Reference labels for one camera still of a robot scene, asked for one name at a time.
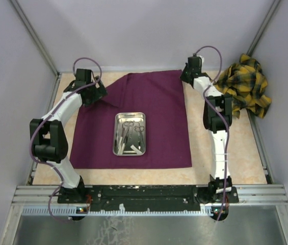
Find purple cloth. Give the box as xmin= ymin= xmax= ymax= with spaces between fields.
xmin=70 ymin=70 xmax=192 ymax=169

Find steel instrument tray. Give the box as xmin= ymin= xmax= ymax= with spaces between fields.
xmin=113 ymin=112 xmax=146 ymax=157

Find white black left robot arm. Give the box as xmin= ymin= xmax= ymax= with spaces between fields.
xmin=29 ymin=68 xmax=107 ymax=203

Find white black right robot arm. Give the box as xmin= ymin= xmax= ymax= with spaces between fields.
xmin=180 ymin=54 xmax=232 ymax=202

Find surgical scissors steel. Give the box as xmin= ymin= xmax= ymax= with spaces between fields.
xmin=122 ymin=121 xmax=135 ymax=144

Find yellow plaid shirt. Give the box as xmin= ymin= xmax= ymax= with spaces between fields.
xmin=214 ymin=54 xmax=272 ymax=118

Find steel forceps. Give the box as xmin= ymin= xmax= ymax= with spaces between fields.
xmin=134 ymin=123 xmax=145 ymax=152

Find white packaged instrument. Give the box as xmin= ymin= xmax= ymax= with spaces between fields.
xmin=117 ymin=127 xmax=126 ymax=155

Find white packaged blade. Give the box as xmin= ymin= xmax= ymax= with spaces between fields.
xmin=130 ymin=145 xmax=143 ymax=155

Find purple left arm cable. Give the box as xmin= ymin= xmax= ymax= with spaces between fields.
xmin=29 ymin=57 xmax=103 ymax=223

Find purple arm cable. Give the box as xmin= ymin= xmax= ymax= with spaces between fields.
xmin=29 ymin=57 xmax=103 ymax=223
xmin=192 ymin=45 xmax=232 ymax=222

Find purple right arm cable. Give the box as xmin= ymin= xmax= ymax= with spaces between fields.
xmin=192 ymin=45 xmax=232 ymax=222

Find aluminium frame rail front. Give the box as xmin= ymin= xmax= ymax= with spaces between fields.
xmin=12 ymin=184 xmax=288 ymax=220

